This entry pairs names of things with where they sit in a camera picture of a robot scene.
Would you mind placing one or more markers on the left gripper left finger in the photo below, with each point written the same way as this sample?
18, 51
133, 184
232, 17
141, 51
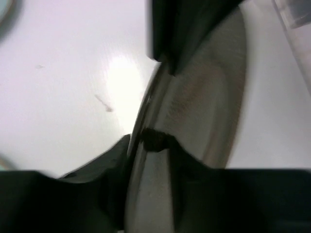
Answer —
87, 200

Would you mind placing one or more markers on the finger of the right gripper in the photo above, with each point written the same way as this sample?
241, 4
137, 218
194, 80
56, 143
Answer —
178, 27

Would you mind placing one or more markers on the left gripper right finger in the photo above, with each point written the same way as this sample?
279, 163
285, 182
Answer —
214, 200

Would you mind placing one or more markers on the brown plate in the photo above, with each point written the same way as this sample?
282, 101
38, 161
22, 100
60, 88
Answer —
186, 123

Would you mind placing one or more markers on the green floral plate right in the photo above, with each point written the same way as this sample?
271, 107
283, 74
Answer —
6, 164

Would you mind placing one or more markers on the green floral plate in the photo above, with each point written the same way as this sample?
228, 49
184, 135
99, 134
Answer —
6, 164
9, 11

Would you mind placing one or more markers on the green floral plate left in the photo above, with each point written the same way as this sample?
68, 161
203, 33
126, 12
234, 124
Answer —
9, 11

